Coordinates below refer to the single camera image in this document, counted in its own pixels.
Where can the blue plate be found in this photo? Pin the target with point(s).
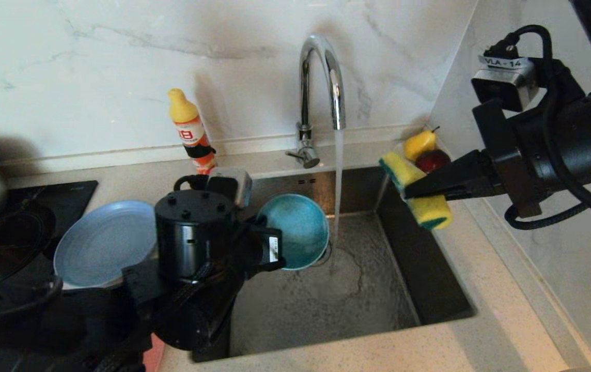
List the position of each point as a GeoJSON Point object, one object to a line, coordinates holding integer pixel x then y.
{"type": "Point", "coordinates": [99, 243]}

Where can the large pink plate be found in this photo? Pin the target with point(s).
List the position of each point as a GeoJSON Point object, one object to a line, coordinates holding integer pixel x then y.
{"type": "Point", "coordinates": [155, 356]}

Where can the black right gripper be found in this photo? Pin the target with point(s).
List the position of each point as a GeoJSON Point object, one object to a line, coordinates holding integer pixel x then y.
{"type": "Point", "coordinates": [574, 139]}

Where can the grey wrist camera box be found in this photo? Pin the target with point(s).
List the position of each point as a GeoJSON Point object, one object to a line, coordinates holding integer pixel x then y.
{"type": "Point", "coordinates": [504, 82]}
{"type": "Point", "coordinates": [236, 183]}

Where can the yellow fish-shaped sponge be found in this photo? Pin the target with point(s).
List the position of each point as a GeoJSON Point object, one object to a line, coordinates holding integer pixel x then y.
{"type": "Point", "coordinates": [430, 209]}

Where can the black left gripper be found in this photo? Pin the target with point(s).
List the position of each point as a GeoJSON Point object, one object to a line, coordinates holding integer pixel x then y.
{"type": "Point", "coordinates": [192, 232]}

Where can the dark red apple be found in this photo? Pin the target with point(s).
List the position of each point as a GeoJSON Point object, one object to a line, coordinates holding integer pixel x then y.
{"type": "Point", "coordinates": [432, 160]}

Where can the round metal drain strainer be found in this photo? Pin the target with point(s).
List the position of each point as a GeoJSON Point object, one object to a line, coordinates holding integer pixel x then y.
{"type": "Point", "coordinates": [327, 256]}

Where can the black induction cooktop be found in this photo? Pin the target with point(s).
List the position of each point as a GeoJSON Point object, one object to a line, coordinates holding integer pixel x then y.
{"type": "Point", "coordinates": [42, 206]}

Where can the yellow-capped dish soap bottle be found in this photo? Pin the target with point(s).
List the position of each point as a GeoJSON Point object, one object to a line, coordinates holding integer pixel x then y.
{"type": "Point", "coordinates": [187, 124]}

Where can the small white fruit dish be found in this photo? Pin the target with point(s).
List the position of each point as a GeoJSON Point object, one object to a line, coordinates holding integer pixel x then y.
{"type": "Point", "coordinates": [398, 150]}

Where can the yellow pear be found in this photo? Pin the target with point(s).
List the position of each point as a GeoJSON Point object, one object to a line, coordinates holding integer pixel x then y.
{"type": "Point", "coordinates": [419, 144]}

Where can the teal bowl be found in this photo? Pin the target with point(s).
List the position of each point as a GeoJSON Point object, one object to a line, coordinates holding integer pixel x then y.
{"type": "Point", "coordinates": [298, 230]}

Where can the running tap water stream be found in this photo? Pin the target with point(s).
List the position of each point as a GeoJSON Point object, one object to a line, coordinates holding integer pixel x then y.
{"type": "Point", "coordinates": [339, 175]}

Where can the stainless steel sink basin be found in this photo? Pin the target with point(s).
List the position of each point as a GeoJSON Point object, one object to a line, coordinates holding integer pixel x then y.
{"type": "Point", "coordinates": [326, 299]}

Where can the chrome gooseneck faucet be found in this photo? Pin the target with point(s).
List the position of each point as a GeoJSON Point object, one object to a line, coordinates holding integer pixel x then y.
{"type": "Point", "coordinates": [304, 93]}

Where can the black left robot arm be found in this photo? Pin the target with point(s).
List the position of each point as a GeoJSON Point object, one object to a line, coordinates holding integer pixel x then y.
{"type": "Point", "coordinates": [42, 325]}

